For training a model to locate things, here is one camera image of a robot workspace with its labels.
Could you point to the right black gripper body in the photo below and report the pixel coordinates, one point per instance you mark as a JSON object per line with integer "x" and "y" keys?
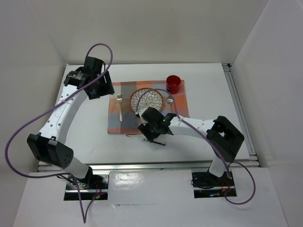
{"x": 149, "y": 131}

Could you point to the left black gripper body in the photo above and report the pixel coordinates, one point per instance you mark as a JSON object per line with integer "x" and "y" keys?
{"x": 102, "y": 88}

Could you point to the silver table knife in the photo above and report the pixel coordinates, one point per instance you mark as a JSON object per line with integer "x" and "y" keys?
{"x": 138, "y": 137}

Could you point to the floral patterned ceramic plate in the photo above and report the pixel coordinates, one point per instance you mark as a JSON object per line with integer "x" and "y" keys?
{"x": 146, "y": 97}

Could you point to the silver spoon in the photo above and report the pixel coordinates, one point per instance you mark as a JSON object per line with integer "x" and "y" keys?
{"x": 170, "y": 101}

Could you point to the orange checked cloth placemat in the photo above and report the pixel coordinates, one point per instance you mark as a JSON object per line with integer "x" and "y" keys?
{"x": 130, "y": 122}

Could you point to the silver fork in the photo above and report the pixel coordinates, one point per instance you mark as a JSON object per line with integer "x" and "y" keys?
{"x": 119, "y": 100}

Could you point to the red mug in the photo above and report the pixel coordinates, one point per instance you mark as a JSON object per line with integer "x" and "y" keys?
{"x": 172, "y": 84}

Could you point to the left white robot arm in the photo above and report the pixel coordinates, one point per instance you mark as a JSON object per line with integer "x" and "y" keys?
{"x": 48, "y": 145}

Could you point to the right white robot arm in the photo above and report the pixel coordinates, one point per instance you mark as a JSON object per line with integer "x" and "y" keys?
{"x": 224, "y": 138}

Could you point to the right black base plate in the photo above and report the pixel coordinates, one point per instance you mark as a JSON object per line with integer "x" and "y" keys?
{"x": 207, "y": 180}

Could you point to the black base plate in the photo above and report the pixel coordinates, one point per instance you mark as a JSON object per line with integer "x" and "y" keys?
{"x": 207, "y": 180}
{"x": 90, "y": 181}

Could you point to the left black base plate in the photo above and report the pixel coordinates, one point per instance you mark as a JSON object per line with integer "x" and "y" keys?
{"x": 90, "y": 181}

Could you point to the aluminium frame rail right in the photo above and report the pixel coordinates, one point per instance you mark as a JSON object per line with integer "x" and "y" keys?
{"x": 239, "y": 110}

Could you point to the aluminium frame rail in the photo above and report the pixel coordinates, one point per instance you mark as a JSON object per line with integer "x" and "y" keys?
{"x": 239, "y": 110}
{"x": 172, "y": 165}

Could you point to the aluminium frame rail front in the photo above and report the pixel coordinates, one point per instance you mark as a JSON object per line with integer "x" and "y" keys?
{"x": 172, "y": 165}

